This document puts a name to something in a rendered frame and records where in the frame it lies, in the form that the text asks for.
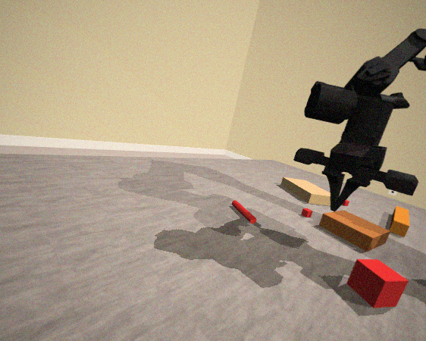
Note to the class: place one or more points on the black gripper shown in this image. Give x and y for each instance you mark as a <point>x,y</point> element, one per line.
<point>394,180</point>

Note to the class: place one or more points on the orange square block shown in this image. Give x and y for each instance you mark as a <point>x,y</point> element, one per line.
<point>359,232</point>

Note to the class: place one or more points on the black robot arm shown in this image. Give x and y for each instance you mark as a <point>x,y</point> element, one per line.
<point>361,102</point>

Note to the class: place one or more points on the red cylinder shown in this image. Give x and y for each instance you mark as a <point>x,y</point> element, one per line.
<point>244,212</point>

